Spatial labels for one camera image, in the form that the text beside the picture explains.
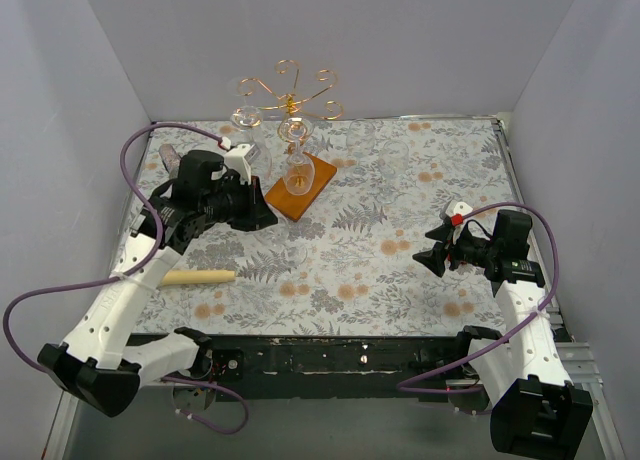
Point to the ribbed clear wine glass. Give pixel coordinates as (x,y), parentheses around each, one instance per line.
(260,159)

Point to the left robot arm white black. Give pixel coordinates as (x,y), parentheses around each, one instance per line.
(94,362)

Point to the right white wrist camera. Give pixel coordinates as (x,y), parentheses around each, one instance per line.
(455,211)

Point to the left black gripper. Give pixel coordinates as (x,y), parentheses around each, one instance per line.
(254,203)

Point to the wooden pestle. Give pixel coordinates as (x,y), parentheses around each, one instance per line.
(197,277)

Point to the floral patterned table mat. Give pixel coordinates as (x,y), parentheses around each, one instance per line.
(359,278)

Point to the microphone on black stand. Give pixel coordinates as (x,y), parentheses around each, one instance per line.
(170,159)

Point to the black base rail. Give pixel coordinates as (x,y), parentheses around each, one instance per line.
(325,367)

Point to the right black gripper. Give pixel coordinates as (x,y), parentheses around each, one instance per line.
(448,250)

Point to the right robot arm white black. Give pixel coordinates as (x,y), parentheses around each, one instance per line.
(536,410)

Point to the round clear wine glass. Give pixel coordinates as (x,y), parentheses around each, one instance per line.
(245,116)

